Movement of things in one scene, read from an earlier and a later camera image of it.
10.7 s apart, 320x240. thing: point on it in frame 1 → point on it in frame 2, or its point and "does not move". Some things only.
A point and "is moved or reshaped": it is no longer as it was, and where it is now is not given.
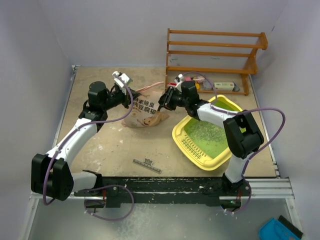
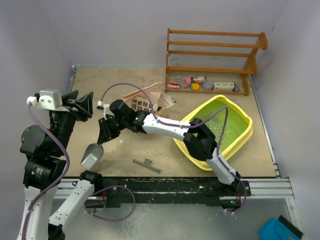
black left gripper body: (122, 99) → (64, 121)
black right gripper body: (173, 99) → (119, 124)
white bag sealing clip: (147, 163) does not move
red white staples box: (172, 84) does not move
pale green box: (224, 86) does not move
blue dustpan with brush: (281, 229) does not move
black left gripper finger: (135, 94) → (84, 104)
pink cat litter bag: (144, 112) is moved or reshaped
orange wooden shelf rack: (253, 70) does not move
